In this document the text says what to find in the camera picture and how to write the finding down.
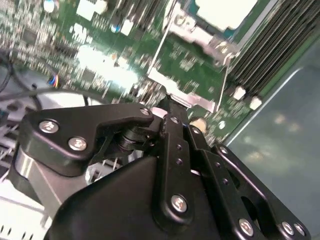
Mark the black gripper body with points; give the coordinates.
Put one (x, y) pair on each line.
(112, 212)

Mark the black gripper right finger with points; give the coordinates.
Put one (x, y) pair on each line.
(225, 175)

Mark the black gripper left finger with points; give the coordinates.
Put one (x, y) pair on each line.
(75, 130)

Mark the metal socket cover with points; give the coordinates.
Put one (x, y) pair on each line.
(200, 102)

